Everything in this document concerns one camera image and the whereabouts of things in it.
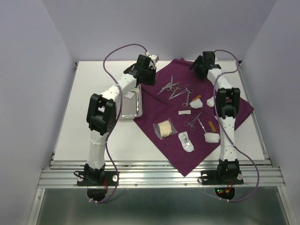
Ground purple surgical drape cloth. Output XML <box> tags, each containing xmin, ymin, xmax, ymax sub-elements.
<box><xmin>133</xmin><ymin>58</ymin><xmax>255</xmax><ymax>177</ymax></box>

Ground small steel scissors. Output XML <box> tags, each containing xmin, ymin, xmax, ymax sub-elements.
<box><xmin>168</xmin><ymin>84</ymin><xmax>182</xmax><ymax>100</ymax></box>

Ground thin steel tweezers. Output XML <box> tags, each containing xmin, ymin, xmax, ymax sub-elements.
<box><xmin>136</xmin><ymin>91</ymin><xmax>140</xmax><ymax>114</ymax></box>

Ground bagged beige gloves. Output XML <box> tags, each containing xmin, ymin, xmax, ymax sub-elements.
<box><xmin>153</xmin><ymin>118</ymin><xmax>178</xmax><ymax>140</ymax></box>

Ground white gauze pad centre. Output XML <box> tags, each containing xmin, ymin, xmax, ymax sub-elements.
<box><xmin>190</xmin><ymin>98</ymin><xmax>203</xmax><ymax>109</ymax></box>

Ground steel bandage scissors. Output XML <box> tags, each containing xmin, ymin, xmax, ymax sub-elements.
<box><xmin>182</xmin><ymin>91</ymin><xmax>191</xmax><ymax>108</ymax></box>

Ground stainless steel instrument tray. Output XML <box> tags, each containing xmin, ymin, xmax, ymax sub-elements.
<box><xmin>120</xmin><ymin>84</ymin><xmax>143</xmax><ymax>120</ymax></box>

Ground white blue label packet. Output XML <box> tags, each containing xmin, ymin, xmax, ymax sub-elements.
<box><xmin>125</xmin><ymin>92</ymin><xmax>134</xmax><ymax>99</ymax></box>

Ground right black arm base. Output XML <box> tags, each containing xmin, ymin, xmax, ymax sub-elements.
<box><xmin>198</xmin><ymin>159</ymin><xmax>244</xmax><ymax>185</ymax></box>

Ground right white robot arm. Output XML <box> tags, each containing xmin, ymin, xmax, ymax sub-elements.
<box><xmin>189</xmin><ymin>51</ymin><xmax>240</xmax><ymax>185</ymax></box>

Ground white gauze pad upper right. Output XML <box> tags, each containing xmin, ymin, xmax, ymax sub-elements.
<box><xmin>206</xmin><ymin>97</ymin><xmax>215</xmax><ymax>108</ymax></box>

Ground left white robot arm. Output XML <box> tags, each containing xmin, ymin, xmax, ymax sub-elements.
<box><xmin>83</xmin><ymin>52</ymin><xmax>159</xmax><ymax>185</ymax></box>

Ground straight steel scissors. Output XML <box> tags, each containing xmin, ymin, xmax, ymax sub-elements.
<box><xmin>166</xmin><ymin>75</ymin><xmax>174</xmax><ymax>91</ymax></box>

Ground clear suture packet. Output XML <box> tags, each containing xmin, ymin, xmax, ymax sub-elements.
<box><xmin>178</xmin><ymin>132</ymin><xmax>194</xmax><ymax>152</ymax></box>

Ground steel hemostat clamp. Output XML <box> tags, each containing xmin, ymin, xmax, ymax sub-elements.
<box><xmin>184</xmin><ymin>112</ymin><xmax>202</xmax><ymax>131</ymax></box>

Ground white gauze pad lower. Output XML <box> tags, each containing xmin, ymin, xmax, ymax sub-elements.
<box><xmin>204</xmin><ymin>133</ymin><xmax>220</xmax><ymax>143</ymax></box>

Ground long steel forceps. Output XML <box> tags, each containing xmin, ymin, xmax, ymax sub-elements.
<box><xmin>171</xmin><ymin>84</ymin><xmax>194</xmax><ymax>99</ymax></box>

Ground white gauze pad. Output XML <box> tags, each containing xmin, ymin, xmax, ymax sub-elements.
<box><xmin>206</xmin><ymin>97</ymin><xmax>215</xmax><ymax>108</ymax></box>
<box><xmin>204</xmin><ymin>133</ymin><xmax>220</xmax><ymax>143</ymax></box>
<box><xmin>190</xmin><ymin>98</ymin><xmax>203</xmax><ymax>109</ymax></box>

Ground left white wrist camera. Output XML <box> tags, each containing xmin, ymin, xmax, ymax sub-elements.
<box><xmin>145</xmin><ymin>52</ymin><xmax>159</xmax><ymax>64</ymax></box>

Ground lower orange adhesive strip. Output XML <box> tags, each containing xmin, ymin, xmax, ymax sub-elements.
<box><xmin>208</xmin><ymin>121</ymin><xmax>217</xmax><ymax>132</ymax></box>

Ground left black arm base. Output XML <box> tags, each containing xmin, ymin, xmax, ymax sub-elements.
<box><xmin>73</xmin><ymin>164</ymin><xmax>119</xmax><ymax>187</ymax></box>

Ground small white gauze roll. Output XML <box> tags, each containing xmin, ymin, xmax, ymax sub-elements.
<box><xmin>178</xmin><ymin>110</ymin><xmax>191</xmax><ymax>115</ymax></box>

